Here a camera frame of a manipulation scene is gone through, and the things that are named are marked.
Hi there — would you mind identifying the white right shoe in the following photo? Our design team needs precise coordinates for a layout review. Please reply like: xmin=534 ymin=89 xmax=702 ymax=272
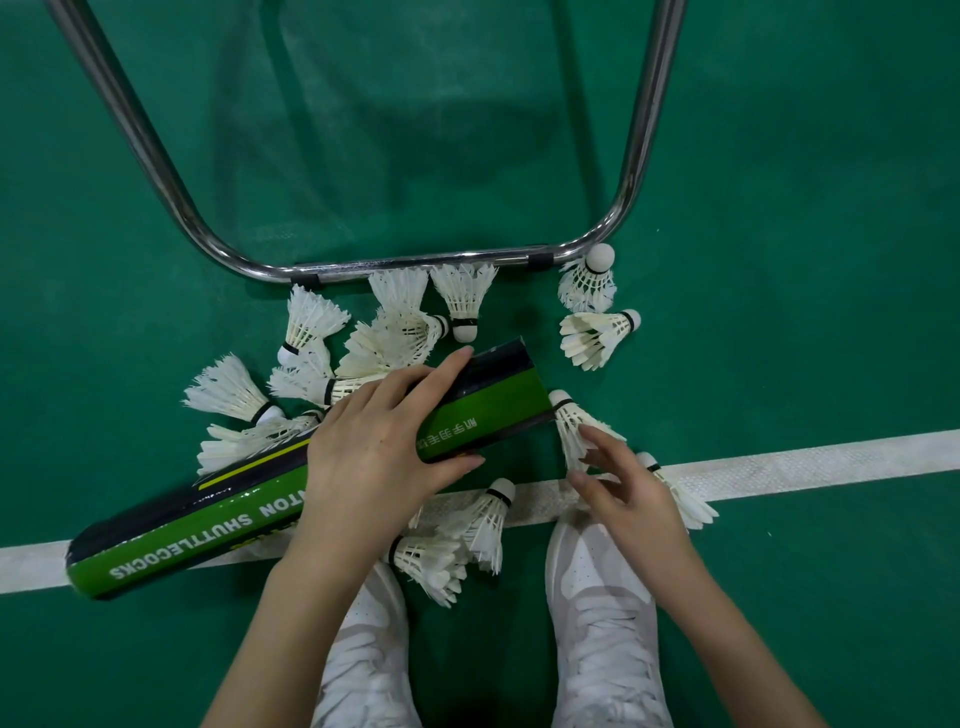
xmin=544 ymin=510 xmax=676 ymax=728

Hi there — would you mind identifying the white left shoe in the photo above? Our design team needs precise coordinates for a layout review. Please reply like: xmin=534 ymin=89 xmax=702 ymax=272
xmin=310 ymin=561 xmax=426 ymax=728

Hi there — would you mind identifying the chrome metal tube frame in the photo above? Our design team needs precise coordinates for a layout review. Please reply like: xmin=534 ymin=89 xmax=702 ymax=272
xmin=45 ymin=0 xmax=690 ymax=291

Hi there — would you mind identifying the white shoe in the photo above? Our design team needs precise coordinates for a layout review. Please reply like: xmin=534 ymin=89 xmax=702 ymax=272
xmin=310 ymin=561 xmax=426 ymax=728
xmin=544 ymin=510 xmax=676 ymax=728

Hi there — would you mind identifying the person's right forearm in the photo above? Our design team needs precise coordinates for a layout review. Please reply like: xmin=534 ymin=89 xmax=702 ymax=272
xmin=649 ymin=536 xmax=830 ymax=728

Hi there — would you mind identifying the green black shuttlecock tube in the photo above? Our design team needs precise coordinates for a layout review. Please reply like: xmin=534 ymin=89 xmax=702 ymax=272
xmin=65 ymin=337 xmax=558 ymax=602

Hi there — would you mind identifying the white feathered shuttlecock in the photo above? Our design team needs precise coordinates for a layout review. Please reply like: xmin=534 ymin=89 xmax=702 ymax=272
xmin=548 ymin=389 xmax=628 ymax=475

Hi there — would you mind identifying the person's left hand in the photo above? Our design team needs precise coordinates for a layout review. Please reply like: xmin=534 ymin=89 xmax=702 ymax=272
xmin=292 ymin=345 xmax=487 ymax=565

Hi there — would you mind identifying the person's left forearm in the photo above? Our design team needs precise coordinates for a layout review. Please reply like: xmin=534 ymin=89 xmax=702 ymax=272
xmin=201 ymin=536 xmax=391 ymax=728

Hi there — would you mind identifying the person's right hand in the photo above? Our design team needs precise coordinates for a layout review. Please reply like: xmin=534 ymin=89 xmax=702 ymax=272
xmin=567 ymin=424 xmax=702 ymax=573

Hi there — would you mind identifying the pile of white shuttlecocks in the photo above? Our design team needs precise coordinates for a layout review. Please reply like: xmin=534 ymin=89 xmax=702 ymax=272
xmin=182 ymin=243 xmax=720 ymax=609

